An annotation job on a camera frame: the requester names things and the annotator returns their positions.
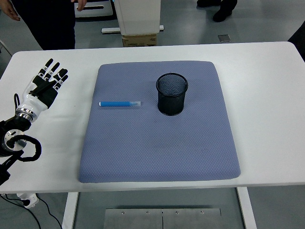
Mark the black mesh pen holder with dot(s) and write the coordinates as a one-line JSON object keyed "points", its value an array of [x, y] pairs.
{"points": [[171, 105]]}

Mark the black bulky object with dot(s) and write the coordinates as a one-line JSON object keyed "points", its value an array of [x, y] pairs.
{"points": [[299, 40]]}

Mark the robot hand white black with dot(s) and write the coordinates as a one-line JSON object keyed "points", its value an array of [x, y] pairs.
{"points": [[35, 101]]}

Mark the blue-grey textured mat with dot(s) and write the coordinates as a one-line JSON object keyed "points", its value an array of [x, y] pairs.
{"points": [[155, 148]]}

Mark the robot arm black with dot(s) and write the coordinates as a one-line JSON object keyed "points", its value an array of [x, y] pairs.
{"points": [[14, 120]]}

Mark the white pedestal base bar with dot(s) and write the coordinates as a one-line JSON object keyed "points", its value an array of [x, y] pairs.
{"points": [[109, 30]]}

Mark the white power strip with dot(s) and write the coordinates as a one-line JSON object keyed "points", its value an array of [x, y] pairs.
{"points": [[29, 200]]}

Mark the person with black shoes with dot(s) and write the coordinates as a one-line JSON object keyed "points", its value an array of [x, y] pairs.
{"points": [[222, 14]]}

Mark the person's left hand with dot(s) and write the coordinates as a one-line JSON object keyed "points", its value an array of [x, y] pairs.
{"points": [[82, 4]]}

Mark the person's right hand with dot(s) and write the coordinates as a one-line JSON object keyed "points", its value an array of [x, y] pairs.
{"points": [[9, 10]]}

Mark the brown cardboard box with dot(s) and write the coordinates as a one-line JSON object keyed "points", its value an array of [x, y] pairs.
{"points": [[139, 40]]}

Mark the white table leg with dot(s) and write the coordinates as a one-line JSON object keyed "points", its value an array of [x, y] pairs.
{"points": [[246, 210], [69, 212]]}

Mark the person in dark clothes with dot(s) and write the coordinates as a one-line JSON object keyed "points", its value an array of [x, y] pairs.
{"points": [[47, 23]]}

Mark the white boxy appliance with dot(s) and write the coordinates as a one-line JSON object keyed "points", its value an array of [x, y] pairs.
{"points": [[95, 13]]}

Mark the blue marker pen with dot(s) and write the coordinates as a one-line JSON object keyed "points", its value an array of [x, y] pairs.
{"points": [[119, 104]]}

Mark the grey floor cover plate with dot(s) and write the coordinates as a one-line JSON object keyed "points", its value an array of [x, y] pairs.
{"points": [[224, 38]]}

